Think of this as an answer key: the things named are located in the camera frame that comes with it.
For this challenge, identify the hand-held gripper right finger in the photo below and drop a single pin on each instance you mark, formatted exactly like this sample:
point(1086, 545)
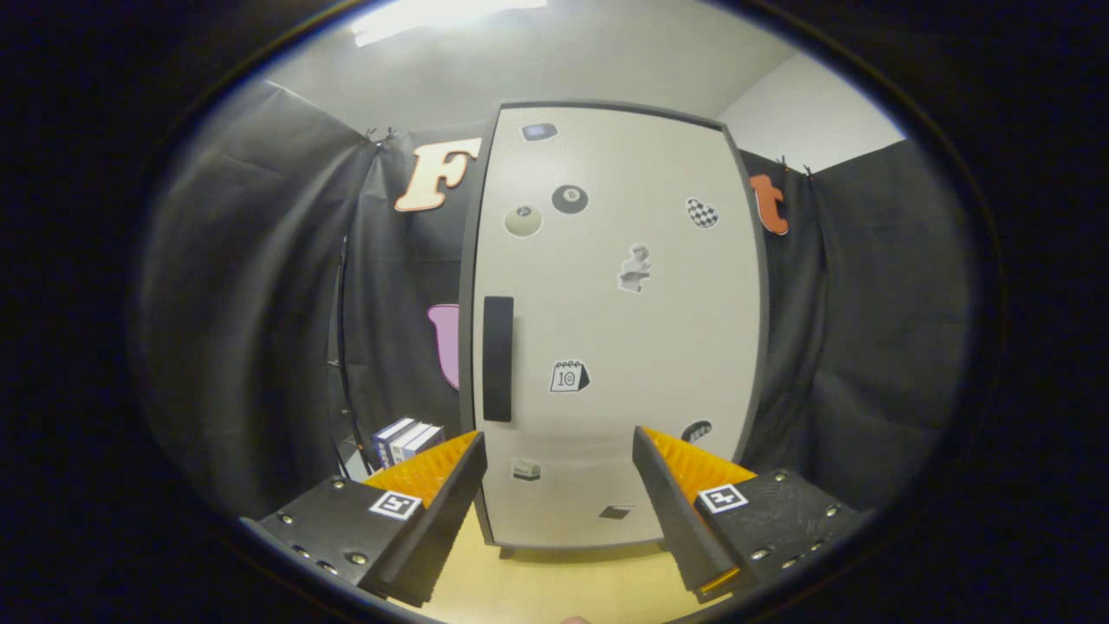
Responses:
point(684, 529)

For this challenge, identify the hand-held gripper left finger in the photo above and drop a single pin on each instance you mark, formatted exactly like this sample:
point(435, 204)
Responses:
point(442, 529)

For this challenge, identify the white cabinet door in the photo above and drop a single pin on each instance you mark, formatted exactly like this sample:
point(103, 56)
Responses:
point(624, 347)

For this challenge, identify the white spine book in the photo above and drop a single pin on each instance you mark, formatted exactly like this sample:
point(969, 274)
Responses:
point(397, 446)

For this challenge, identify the dark blue spine book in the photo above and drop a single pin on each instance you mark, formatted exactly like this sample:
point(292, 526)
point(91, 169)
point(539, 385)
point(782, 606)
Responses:
point(381, 444)

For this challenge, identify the black backdrop stand pole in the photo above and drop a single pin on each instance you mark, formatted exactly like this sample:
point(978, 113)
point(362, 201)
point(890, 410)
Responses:
point(344, 364)

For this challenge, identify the grey cabinet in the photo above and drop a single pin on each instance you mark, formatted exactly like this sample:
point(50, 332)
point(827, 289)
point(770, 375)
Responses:
point(469, 260)

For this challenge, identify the black backdrop cloth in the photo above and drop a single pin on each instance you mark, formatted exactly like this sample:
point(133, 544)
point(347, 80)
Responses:
point(251, 303)

